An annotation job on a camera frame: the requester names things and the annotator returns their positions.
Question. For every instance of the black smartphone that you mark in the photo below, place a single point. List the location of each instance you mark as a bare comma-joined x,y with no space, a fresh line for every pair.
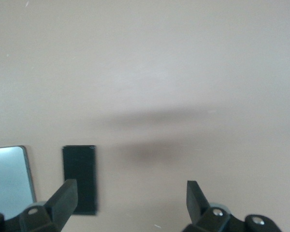
79,164

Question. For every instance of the silver closed laptop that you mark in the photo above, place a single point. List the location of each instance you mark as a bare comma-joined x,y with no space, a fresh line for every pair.
7,174

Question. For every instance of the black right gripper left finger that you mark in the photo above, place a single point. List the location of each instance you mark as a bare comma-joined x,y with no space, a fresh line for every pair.
55,207

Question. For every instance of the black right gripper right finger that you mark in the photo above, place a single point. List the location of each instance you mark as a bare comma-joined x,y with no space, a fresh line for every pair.
198,207

